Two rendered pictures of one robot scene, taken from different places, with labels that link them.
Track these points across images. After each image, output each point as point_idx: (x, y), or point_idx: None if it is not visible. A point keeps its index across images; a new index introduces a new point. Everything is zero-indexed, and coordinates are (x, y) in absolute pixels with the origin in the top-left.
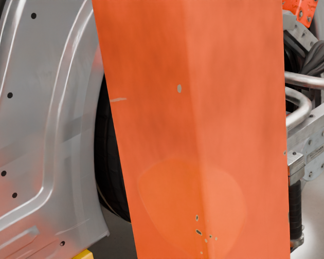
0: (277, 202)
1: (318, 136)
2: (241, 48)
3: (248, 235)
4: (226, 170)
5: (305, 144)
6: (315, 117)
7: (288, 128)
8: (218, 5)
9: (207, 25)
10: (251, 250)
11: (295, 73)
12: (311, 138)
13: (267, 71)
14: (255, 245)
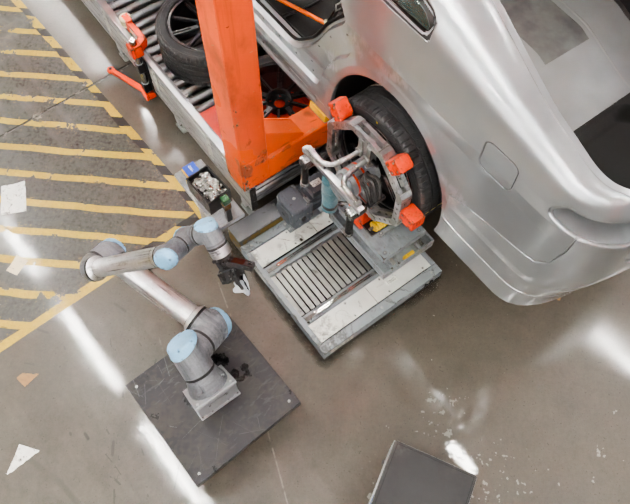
0: (229, 117)
1: None
2: (216, 72)
3: (222, 111)
4: (215, 89)
5: None
6: (323, 169)
7: (309, 152)
8: (210, 57)
9: (208, 57)
10: (223, 115)
11: (357, 166)
12: None
13: (223, 86)
14: (224, 116)
